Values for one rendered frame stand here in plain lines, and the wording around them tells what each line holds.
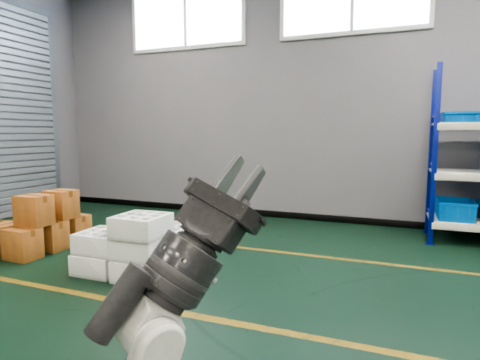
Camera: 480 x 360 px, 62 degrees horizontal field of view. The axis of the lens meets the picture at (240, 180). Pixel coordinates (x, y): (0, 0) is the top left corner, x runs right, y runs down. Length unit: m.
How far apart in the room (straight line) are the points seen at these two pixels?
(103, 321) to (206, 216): 0.17
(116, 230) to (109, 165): 3.88
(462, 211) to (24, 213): 4.45
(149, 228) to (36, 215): 1.44
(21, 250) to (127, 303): 3.76
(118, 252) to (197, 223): 2.84
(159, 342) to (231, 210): 0.18
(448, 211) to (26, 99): 5.83
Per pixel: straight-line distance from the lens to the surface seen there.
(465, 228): 4.85
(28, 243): 4.25
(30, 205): 4.28
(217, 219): 0.52
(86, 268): 3.61
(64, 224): 4.52
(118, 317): 0.51
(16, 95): 6.65
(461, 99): 5.50
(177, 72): 6.38
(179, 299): 0.51
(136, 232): 3.19
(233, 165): 0.56
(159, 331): 0.50
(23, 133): 6.68
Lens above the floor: 1.21
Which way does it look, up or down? 7 degrees down
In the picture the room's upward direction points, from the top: straight up
